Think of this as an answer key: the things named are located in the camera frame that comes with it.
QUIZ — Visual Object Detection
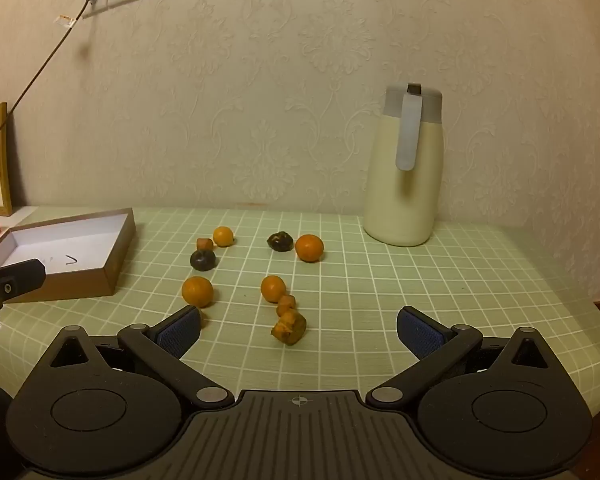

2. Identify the black power cable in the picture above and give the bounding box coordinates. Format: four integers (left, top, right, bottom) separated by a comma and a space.
0, 0, 92, 161

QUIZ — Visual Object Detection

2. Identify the large brown dried fruit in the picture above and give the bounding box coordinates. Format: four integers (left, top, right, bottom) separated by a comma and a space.
272, 309, 307, 346

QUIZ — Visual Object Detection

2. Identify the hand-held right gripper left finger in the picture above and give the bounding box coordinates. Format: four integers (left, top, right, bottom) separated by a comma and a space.
45, 305, 236, 411

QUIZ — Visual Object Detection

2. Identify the cream thermos jug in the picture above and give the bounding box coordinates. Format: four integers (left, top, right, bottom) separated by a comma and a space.
363, 82, 446, 247

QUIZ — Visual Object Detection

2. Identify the dark brown round fruit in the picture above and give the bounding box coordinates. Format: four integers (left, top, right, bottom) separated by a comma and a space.
189, 249, 217, 272
266, 231, 294, 252

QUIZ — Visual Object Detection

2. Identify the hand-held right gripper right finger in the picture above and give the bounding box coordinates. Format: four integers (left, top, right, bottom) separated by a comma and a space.
365, 306, 556, 408

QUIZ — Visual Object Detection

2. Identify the white shallow cardboard tray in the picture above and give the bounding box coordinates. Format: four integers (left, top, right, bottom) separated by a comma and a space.
0, 207, 137, 304

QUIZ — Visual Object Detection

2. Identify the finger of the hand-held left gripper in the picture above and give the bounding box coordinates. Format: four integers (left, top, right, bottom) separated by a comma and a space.
0, 258, 47, 305

